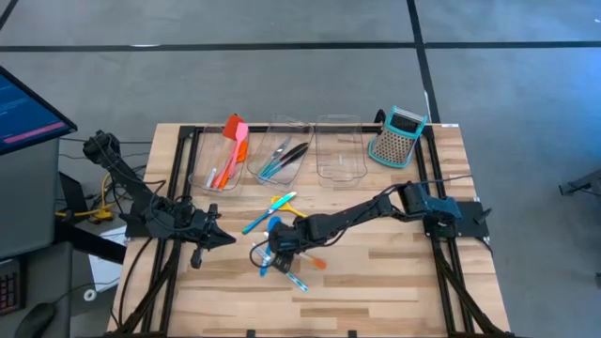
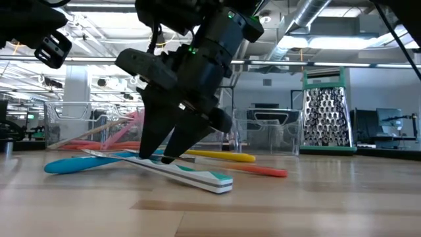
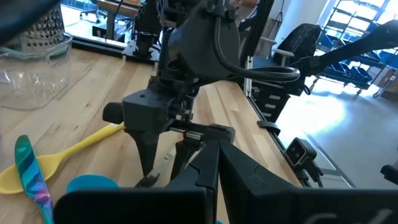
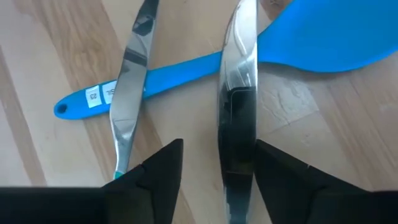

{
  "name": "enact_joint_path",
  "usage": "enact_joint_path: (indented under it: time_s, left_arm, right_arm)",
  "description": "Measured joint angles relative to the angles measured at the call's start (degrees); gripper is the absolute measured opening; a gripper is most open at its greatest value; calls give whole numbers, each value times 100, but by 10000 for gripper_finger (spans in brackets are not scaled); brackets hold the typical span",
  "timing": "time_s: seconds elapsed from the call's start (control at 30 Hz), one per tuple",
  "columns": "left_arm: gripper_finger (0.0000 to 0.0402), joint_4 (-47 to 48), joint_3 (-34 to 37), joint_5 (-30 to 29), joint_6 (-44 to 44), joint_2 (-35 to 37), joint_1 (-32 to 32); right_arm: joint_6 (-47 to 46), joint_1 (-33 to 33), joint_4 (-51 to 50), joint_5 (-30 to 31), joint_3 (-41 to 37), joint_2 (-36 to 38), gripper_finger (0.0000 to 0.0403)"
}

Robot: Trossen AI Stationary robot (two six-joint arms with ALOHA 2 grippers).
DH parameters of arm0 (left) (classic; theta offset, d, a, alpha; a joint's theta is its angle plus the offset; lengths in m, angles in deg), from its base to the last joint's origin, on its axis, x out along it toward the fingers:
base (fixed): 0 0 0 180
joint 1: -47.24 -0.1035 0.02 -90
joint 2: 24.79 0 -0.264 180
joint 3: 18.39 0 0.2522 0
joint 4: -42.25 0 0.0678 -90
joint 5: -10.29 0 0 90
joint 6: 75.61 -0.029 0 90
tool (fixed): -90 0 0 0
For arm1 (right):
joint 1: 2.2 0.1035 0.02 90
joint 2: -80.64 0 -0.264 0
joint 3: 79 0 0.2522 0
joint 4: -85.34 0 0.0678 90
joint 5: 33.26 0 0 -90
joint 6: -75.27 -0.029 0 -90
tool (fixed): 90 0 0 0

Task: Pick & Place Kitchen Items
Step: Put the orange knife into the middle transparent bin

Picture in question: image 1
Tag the teal steel box grater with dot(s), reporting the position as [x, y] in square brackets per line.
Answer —
[394, 145]

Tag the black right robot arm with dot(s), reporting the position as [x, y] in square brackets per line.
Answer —
[357, 216]

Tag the black desk base beam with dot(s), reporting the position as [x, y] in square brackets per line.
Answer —
[89, 241]

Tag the pink silicone spoon spatula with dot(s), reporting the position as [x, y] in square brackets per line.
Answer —
[240, 132]

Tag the black computer mouse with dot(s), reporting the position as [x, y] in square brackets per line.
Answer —
[35, 321]

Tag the black keyboard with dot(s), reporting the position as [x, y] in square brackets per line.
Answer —
[9, 286]

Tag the clear plastic bin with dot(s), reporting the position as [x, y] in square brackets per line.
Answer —
[300, 169]
[340, 155]
[202, 164]

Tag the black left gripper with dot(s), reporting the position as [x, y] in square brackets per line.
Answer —
[204, 230]

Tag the black floor stand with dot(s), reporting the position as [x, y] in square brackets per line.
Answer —
[584, 182]

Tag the large orange silicone spoon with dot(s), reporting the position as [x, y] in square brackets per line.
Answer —
[243, 151]

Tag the white paper sheet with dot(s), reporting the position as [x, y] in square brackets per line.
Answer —
[105, 277]

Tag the white table label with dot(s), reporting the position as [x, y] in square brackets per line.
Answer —
[450, 125]

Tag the black clamp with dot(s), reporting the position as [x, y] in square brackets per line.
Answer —
[379, 116]

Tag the pink icing spatula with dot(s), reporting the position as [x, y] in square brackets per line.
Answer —
[220, 180]

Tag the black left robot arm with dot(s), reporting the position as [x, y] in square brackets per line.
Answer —
[136, 188]

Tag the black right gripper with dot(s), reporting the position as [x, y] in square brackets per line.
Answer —
[296, 232]

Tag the blue silicone spoon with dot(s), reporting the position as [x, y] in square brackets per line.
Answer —
[274, 225]

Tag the black edge bracket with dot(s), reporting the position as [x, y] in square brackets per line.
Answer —
[352, 334]
[251, 334]

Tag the white tape roll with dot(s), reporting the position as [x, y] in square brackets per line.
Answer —
[86, 295]

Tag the computer monitor blue screen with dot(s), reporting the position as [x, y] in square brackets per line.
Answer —
[28, 117]

